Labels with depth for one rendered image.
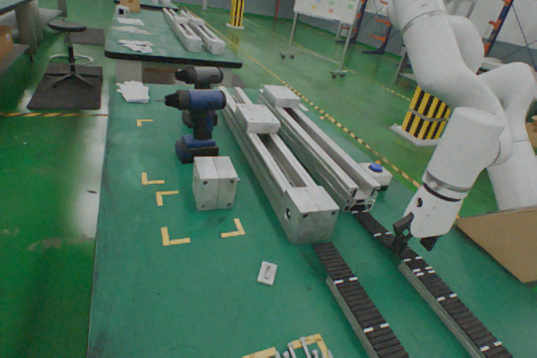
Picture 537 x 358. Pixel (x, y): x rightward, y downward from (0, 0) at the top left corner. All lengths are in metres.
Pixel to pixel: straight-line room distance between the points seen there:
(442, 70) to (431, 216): 0.28
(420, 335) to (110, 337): 0.53
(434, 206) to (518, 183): 0.43
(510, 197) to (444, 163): 0.45
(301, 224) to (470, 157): 0.35
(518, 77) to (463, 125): 0.51
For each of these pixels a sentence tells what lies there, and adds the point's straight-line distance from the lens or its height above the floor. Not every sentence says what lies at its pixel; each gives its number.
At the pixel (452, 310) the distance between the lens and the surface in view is 0.75.
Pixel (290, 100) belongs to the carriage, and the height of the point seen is 0.90.
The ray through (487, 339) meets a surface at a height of 0.81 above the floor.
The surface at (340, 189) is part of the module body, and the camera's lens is 0.89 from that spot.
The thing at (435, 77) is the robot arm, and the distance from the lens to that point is 0.68.
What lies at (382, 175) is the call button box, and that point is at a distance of 1.03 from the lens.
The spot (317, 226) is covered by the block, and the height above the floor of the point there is 0.83.
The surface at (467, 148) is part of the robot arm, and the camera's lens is 0.64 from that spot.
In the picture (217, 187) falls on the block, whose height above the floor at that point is 0.85.
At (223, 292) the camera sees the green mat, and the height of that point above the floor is 0.78.
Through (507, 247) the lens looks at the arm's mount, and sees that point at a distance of 1.00.
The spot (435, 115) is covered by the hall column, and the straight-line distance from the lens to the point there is 4.04.
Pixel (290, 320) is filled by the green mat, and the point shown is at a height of 0.78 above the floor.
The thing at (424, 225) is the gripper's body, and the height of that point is 0.93.
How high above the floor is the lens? 1.28
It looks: 28 degrees down
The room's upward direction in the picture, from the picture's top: 11 degrees clockwise
